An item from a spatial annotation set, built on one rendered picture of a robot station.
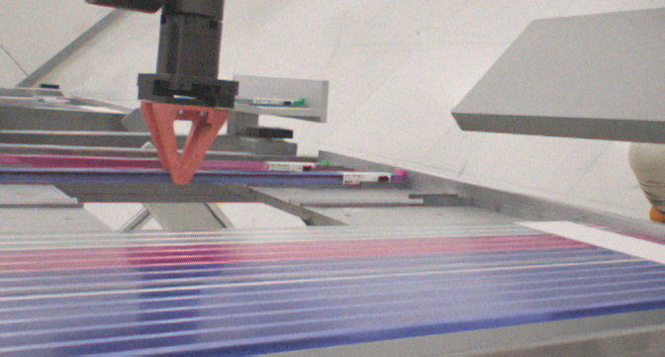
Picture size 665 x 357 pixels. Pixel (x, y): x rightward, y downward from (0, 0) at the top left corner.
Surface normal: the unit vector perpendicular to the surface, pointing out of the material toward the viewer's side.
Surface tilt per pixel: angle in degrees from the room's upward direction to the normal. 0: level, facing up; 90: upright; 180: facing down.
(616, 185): 0
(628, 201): 0
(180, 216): 90
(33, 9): 90
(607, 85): 0
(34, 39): 90
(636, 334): 90
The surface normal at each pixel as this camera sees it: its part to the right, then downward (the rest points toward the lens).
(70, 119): 0.52, 0.09
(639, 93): -0.52, -0.75
